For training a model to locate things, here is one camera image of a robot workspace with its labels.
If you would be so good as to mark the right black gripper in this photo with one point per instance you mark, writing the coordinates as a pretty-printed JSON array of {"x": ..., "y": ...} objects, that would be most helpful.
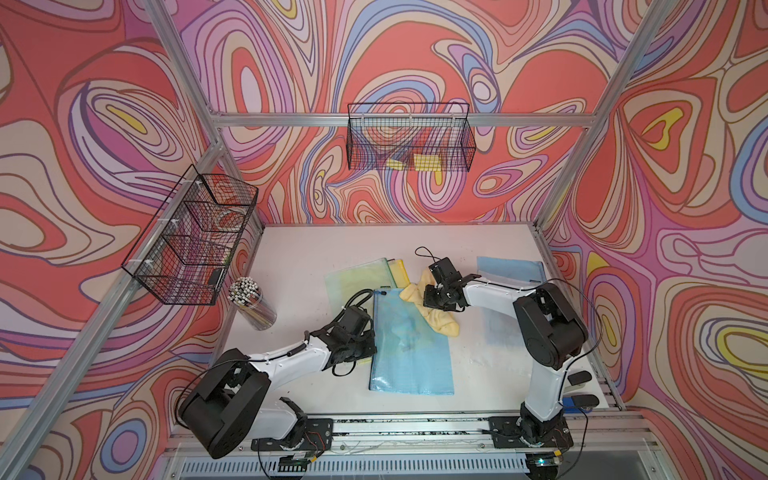
[{"x": 429, "y": 301}]

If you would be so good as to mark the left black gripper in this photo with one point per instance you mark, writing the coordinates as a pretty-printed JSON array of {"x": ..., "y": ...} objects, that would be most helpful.
[{"x": 372, "y": 348}]

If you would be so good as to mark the yellow wiping cloth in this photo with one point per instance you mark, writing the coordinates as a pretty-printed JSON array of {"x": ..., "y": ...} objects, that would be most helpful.
[{"x": 441, "y": 322}]

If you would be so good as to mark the white blue-zip document bag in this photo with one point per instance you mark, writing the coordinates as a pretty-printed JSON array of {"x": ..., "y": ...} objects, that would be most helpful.
[{"x": 503, "y": 330}]

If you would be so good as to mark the light blue mesh document bag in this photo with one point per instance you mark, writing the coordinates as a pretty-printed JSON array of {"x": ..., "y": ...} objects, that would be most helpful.
[{"x": 517, "y": 273}]

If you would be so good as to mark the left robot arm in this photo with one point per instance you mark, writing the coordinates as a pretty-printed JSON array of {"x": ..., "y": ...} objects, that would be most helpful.
[{"x": 225, "y": 405}]

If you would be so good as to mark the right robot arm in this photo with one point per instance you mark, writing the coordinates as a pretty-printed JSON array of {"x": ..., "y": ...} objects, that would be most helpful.
[{"x": 552, "y": 332}]

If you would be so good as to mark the yellow document bag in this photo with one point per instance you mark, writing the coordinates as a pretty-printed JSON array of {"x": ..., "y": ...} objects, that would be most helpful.
[{"x": 399, "y": 273}]

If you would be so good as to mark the green zip document bag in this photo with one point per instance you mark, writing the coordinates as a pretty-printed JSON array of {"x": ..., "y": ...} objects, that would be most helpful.
[{"x": 341, "y": 285}]

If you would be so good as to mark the clear pencil holder cup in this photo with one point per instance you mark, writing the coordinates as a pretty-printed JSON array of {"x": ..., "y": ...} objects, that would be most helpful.
[{"x": 248, "y": 297}]

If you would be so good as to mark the yellow sponge in basket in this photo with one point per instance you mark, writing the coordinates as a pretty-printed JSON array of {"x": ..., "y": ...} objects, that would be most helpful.
[{"x": 416, "y": 162}]

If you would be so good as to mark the grey stapler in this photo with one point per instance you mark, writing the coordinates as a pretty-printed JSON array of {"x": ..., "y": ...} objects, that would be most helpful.
[{"x": 575, "y": 395}]

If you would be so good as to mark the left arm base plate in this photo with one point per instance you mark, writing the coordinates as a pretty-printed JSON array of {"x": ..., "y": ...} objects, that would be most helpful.
[{"x": 314, "y": 435}]

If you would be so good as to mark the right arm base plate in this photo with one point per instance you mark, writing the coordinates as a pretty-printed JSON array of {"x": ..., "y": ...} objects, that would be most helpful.
[{"x": 504, "y": 432}]

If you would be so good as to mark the black wire basket back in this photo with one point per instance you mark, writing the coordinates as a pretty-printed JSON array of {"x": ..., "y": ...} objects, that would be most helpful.
[{"x": 377, "y": 131}]

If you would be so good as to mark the black wire basket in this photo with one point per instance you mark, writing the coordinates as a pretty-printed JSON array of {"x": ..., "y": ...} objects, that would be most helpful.
[
  {"x": 183, "y": 255},
  {"x": 377, "y": 131}
]

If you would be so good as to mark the black wire basket left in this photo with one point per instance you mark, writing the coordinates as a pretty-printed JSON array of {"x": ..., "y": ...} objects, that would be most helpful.
[{"x": 183, "y": 255}]

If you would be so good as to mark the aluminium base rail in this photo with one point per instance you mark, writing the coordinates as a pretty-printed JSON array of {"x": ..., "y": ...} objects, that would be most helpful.
[{"x": 607, "y": 445}]

